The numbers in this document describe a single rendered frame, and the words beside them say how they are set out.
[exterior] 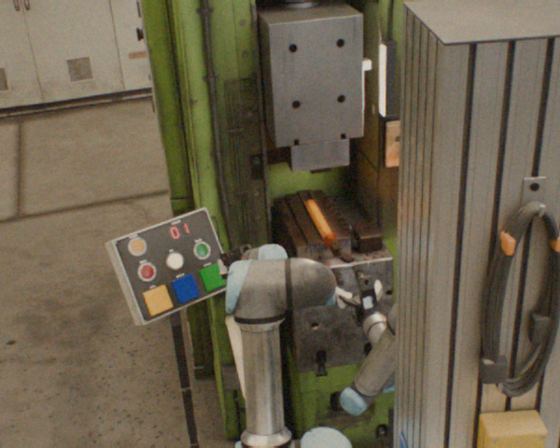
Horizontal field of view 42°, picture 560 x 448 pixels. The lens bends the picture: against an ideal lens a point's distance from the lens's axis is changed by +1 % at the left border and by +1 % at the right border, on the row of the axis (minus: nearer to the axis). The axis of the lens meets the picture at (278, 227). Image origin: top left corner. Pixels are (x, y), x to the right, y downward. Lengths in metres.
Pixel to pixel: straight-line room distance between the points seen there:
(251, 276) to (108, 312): 2.64
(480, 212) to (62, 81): 6.82
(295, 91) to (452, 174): 1.43
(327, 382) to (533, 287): 1.87
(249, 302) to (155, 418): 1.89
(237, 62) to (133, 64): 5.25
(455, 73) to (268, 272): 0.80
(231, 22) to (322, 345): 1.21
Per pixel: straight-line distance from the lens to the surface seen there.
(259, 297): 1.55
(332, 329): 2.70
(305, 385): 2.83
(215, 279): 2.36
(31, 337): 4.11
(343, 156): 2.44
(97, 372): 3.73
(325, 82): 2.34
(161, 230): 2.32
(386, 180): 2.69
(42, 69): 7.57
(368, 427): 3.07
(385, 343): 1.85
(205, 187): 2.54
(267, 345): 1.60
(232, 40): 2.39
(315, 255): 2.58
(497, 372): 1.08
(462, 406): 1.15
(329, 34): 2.31
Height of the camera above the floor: 2.24
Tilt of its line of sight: 28 degrees down
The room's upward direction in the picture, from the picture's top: 4 degrees counter-clockwise
